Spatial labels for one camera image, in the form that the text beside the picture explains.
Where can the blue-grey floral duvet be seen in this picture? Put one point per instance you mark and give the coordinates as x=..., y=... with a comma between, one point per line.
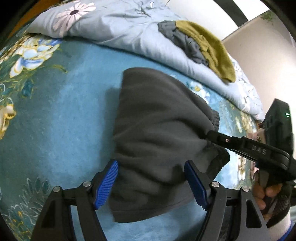
x=120, y=25

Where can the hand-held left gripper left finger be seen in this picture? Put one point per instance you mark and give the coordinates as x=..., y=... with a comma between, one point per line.
x=106, y=183

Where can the dark grey pants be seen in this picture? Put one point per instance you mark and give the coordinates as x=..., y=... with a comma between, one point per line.
x=157, y=129

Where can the person's right hand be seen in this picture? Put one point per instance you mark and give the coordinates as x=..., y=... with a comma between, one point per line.
x=272, y=194

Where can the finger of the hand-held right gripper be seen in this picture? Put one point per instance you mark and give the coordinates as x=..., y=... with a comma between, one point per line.
x=242, y=143
x=245, y=156

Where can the white and black wardrobe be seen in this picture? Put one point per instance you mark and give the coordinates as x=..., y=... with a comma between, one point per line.
x=233, y=9

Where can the olive green knit sweater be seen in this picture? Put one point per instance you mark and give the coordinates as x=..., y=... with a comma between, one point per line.
x=208, y=44

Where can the green hanging plant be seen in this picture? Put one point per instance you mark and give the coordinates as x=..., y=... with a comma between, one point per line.
x=268, y=16

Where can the light grey crumpled garment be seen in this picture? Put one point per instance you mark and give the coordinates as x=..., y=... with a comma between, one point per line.
x=182, y=44

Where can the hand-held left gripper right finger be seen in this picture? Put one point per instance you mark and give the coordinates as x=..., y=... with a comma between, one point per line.
x=196, y=183

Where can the teal floral bed sheet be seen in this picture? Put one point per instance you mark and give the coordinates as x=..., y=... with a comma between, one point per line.
x=64, y=111

